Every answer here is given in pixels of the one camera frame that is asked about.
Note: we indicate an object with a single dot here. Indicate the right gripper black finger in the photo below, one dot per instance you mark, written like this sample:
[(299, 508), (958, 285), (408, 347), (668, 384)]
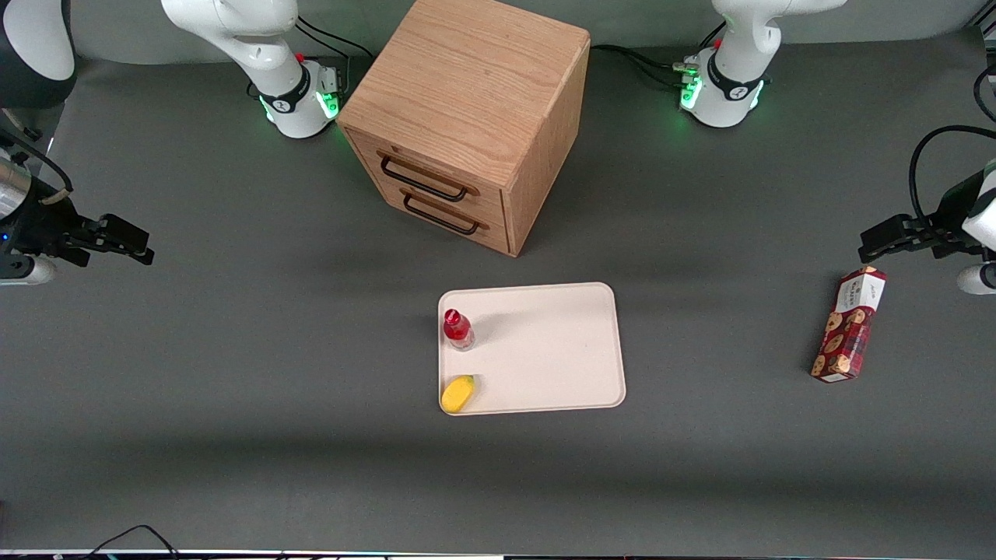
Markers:
[(120, 233), (109, 250)]

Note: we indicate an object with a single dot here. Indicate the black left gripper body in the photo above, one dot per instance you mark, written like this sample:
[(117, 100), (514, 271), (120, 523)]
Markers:
[(950, 218)]

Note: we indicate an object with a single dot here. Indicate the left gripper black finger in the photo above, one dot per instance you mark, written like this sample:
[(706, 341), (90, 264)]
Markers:
[(903, 227), (879, 243)]

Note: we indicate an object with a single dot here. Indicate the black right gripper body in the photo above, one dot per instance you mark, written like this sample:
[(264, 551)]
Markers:
[(40, 222)]

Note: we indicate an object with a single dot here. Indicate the red coke bottle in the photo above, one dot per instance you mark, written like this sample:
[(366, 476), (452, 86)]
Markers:
[(456, 325)]

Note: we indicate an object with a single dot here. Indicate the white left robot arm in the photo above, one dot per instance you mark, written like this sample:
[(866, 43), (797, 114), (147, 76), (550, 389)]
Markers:
[(739, 70)]

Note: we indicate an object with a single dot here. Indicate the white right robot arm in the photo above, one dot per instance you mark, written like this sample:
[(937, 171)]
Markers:
[(257, 39)]

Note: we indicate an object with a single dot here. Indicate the beige plastic tray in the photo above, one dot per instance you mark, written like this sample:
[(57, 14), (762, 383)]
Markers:
[(545, 350)]

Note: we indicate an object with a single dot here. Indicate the red cookie box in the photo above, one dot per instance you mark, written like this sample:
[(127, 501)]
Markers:
[(848, 327)]

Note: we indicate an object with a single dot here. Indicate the wooden drawer front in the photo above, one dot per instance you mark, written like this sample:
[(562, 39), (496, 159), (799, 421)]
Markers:
[(494, 237), (490, 204)]

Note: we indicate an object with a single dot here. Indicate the yellow lemon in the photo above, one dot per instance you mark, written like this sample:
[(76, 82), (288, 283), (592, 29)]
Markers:
[(457, 394)]

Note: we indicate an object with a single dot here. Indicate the wooden drawer cabinet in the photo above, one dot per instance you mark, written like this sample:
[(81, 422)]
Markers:
[(467, 78)]

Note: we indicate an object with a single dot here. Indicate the aluminium frame profile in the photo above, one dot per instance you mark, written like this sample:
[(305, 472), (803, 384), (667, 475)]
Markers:
[(990, 27)]

